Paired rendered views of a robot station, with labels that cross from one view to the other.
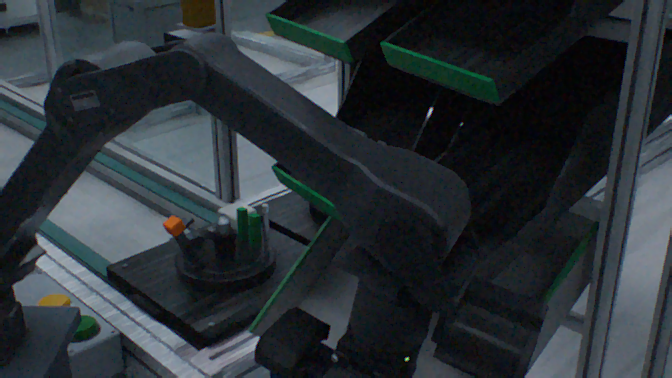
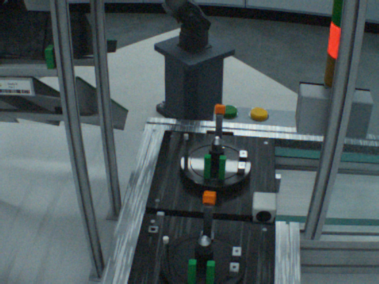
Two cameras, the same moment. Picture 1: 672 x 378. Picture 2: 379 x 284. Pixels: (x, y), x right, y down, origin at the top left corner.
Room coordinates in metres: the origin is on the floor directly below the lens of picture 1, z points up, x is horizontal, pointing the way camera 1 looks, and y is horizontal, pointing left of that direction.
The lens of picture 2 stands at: (1.55, -0.39, 1.65)
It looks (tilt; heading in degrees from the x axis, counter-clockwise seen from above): 37 degrees down; 142
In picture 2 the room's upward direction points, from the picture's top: straight up
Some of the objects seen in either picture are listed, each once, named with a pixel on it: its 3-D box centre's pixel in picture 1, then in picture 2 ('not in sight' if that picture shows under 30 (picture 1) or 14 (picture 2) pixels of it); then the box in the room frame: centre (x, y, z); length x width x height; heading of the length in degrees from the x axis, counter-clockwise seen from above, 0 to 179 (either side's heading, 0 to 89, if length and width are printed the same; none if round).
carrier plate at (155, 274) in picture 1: (226, 271); (215, 174); (0.96, 0.15, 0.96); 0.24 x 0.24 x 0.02; 45
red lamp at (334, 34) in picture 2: not in sight; (345, 39); (1.18, 0.20, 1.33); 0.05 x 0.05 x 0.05
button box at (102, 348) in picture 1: (57, 327); (257, 126); (0.87, 0.37, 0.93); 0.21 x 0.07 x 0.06; 45
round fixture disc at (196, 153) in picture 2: (225, 260); (215, 166); (0.96, 0.15, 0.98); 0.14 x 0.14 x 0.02
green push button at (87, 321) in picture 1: (81, 330); (229, 113); (0.82, 0.32, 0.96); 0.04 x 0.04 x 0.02
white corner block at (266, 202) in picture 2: (237, 220); (263, 207); (1.10, 0.15, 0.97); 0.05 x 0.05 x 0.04; 45
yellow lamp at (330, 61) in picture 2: (198, 7); (341, 68); (1.18, 0.20, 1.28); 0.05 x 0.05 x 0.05
